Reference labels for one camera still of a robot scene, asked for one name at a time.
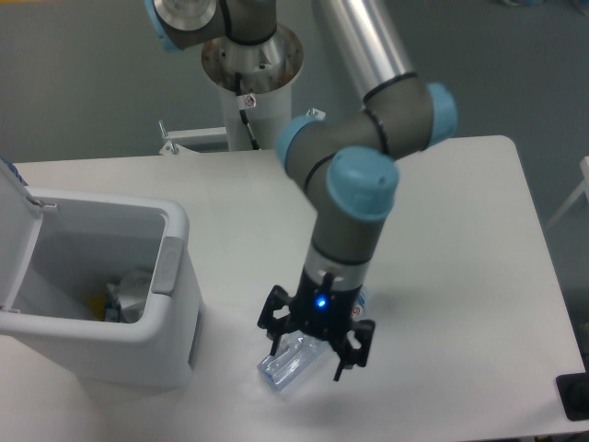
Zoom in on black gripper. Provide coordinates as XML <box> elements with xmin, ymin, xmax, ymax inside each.
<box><xmin>257</xmin><ymin>270</ymin><xmax>375</xmax><ymax>382</ymax></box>

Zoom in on clear plastic water bottle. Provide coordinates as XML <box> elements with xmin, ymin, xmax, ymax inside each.
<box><xmin>258</xmin><ymin>288</ymin><xmax>368</xmax><ymax>391</ymax></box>

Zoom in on white green wrapper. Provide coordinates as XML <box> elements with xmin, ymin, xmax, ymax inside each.
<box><xmin>105</xmin><ymin>269</ymin><xmax>152</xmax><ymax>323</ymax></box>

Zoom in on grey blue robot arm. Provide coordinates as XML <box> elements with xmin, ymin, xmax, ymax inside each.
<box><xmin>144</xmin><ymin>1</ymin><xmax>457</xmax><ymax>371</ymax></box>

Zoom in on white plastic trash can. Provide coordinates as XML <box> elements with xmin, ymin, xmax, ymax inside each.
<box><xmin>1</xmin><ymin>186</ymin><xmax>202</xmax><ymax>388</ymax></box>

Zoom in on yellow trash in bin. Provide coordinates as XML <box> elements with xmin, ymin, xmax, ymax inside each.
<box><xmin>87</xmin><ymin>293</ymin><xmax>109</xmax><ymax>321</ymax></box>

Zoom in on white trash can lid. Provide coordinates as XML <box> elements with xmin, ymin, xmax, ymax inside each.
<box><xmin>1</xmin><ymin>162</ymin><xmax>57</xmax><ymax>309</ymax></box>

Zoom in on black device at table edge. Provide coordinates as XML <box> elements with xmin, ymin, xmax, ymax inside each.
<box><xmin>556</xmin><ymin>372</ymin><xmax>588</xmax><ymax>422</ymax></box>

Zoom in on white furniture leg right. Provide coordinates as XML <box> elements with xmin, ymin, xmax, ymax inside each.
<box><xmin>547</xmin><ymin>157</ymin><xmax>588</xmax><ymax>229</ymax></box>

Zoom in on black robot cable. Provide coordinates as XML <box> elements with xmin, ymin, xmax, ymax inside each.
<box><xmin>234</xmin><ymin>71</ymin><xmax>262</xmax><ymax>151</ymax></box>

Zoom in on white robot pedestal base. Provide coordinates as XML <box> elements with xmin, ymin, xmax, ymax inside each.
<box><xmin>159</xmin><ymin>24</ymin><xmax>304</xmax><ymax>156</ymax></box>

